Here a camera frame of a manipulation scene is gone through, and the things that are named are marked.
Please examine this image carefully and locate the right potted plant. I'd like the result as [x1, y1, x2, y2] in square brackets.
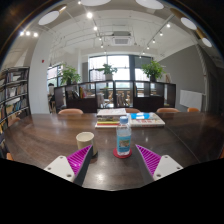
[142, 60, 164, 82]

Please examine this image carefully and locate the red round coaster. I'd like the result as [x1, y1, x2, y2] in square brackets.
[113, 148, 132, 159]

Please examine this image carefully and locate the potted plant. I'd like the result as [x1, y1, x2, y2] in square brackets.
[58, 64, 81, 85]
[142, 60, 164, 82]
[98, 64, 118, 80]

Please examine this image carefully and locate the round pendant lamp left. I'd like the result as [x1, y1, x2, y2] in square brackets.
[38, 4, 67, 26]

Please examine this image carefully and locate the white board at right wall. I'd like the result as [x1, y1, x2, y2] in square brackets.
[180, 90, 203, 110]

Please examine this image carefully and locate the left stack of books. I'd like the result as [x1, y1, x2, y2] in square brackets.
[95, 108, 127, 128]

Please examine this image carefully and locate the tall bookshelf at left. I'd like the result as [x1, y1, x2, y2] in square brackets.
[0, 67, 30, 158]

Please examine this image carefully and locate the round pendant lamp far right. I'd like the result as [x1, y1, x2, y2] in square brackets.
[196, 28, 212, 48]

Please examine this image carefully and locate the orange chair far middle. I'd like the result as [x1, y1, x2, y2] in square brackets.
[125, 108, 140, 113]

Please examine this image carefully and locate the clear water bottle blue cap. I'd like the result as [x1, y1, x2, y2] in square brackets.
[116, 116, 131, 156]

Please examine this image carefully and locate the ceiling air conditioner unit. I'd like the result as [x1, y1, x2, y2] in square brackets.
[111, 31, 133, 46]

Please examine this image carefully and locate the orange chair far right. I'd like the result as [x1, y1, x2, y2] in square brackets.
[187, 107, 200, 112]

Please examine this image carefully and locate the round pendant lamp centre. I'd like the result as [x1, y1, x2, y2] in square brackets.
[81, 0, 111, 7]

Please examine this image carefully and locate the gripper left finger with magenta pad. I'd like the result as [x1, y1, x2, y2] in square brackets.
[44, 145, 93, 186]

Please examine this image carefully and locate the right stack of books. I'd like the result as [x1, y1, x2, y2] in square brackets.
[129, 112, 165, 127]

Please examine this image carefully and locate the stack of books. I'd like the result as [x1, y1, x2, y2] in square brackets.
[129, 112, 165, 127]
[95, 108, 127, 128]

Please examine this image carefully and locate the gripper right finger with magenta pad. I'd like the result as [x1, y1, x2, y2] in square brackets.
[136, 145, 182, 182]

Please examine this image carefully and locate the orange chair far left-centre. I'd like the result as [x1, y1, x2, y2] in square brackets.
[58, 108, 83, 115]

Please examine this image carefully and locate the beige paper cup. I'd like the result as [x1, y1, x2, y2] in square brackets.
[76, 132, 97, 156]

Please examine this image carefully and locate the orange chair far right-centre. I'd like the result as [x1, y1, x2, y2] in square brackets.
[156, 108, 180, 113]

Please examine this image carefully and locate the middle potted plant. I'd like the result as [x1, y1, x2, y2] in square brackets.
[98, 64, 118, 80]

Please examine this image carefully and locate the round pendant lamp centre-right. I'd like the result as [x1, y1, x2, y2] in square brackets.
[135, 0, 164, 10]

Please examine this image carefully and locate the left potted plant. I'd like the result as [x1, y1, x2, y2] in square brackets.
[58, 64, 81, 85]

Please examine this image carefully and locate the orange chair near left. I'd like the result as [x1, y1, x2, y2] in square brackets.
[6, 153, 13, 161]

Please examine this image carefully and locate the low dark shelf divider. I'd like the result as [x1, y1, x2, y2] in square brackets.
[54, 80, 176, 113]

